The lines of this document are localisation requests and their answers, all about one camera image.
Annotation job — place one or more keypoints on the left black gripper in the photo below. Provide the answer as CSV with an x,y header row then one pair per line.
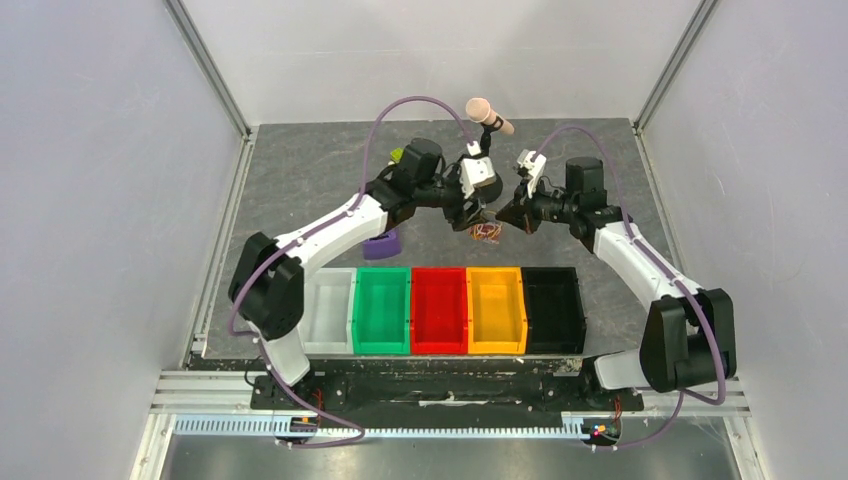
x,y
456,214

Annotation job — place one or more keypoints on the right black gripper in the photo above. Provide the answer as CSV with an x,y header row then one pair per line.
x,y
525,208

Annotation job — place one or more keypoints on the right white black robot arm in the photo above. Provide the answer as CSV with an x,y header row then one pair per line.
x,y
689,335

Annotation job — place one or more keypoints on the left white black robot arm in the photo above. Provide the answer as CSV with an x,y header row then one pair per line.
x,y
267,289

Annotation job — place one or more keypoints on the black microphone stand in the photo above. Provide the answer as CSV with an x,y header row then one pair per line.
x,y
491,187

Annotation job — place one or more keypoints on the yellow bin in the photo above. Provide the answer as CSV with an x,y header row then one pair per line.
x,y
497,321

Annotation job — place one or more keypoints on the colourful toy brick car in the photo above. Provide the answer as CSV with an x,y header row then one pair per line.
x,y
396,155

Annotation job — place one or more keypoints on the purple metronome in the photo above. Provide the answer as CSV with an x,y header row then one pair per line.
x,y
383,246

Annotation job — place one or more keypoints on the pink microphone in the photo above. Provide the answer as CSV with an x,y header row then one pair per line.
x,y
480,110

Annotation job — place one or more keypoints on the red bin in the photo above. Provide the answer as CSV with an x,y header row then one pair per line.
x,y
439,311

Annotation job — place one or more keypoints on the black bin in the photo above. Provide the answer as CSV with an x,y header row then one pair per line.
x,y
555,315

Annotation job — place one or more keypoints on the green bin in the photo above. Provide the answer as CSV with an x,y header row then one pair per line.
x,y
380,316

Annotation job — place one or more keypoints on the white bin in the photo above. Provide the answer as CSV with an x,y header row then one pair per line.
x,y
325,328

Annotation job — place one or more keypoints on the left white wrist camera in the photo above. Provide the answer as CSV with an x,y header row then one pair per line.
x,y
471,172

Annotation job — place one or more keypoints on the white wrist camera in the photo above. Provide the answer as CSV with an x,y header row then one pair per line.
x,y
471,172
531,164

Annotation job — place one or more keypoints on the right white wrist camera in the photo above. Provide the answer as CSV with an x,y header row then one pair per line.
x,y
531,164

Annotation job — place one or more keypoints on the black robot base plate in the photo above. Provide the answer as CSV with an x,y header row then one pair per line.
x,y
448,392

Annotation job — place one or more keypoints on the white cable duct rail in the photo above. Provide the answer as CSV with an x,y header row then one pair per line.
x,y
283,426

